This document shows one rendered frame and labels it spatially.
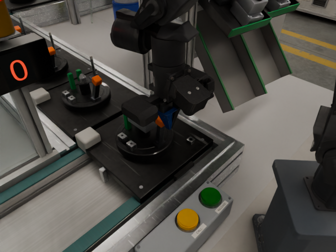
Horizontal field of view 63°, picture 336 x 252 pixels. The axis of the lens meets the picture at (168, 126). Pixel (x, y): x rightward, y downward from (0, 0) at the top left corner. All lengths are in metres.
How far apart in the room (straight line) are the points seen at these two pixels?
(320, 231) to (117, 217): 0.35
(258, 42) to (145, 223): 0.63
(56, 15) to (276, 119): 1.32
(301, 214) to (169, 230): 0.23
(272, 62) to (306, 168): 0.46
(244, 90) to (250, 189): 0.27
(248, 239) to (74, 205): 0.39
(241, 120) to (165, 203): 0.46
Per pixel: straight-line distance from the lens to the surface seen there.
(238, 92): 0.78
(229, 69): 0.79
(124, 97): 0.82
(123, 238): 0.54
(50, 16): 1.76
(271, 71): 0.92
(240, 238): 0.66
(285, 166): 0.54
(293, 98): 1.10
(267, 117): 0.97
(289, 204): 0.49
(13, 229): 0.67
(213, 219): 0.56
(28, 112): 0.64
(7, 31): 0.52
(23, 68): 0.54
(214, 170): 0.63
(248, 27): 0.68
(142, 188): 0.58
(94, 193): 0.66
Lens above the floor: 1.44
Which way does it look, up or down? 41 degrees down
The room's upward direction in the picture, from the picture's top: straight up
